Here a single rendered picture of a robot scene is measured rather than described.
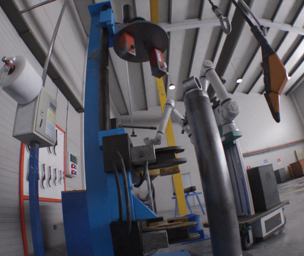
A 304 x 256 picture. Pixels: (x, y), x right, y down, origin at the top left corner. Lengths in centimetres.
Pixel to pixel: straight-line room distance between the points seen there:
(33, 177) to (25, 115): 44
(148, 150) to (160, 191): 1108
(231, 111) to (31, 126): 175
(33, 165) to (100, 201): 54
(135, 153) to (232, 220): 79
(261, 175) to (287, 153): 1358
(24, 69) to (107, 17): 104
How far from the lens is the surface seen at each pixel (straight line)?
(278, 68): 86
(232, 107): 198
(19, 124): 144
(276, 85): 83
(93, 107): 155
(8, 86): 133
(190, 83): 161
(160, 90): 461
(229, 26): 96
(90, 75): 175
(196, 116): 143
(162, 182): 1212
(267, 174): 240
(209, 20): 887
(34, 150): 146
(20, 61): 140
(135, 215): 104
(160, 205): 1206
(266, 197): 231
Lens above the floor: 69
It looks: 22 degrees up
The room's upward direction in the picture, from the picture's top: 9 degrees counter-clockwise
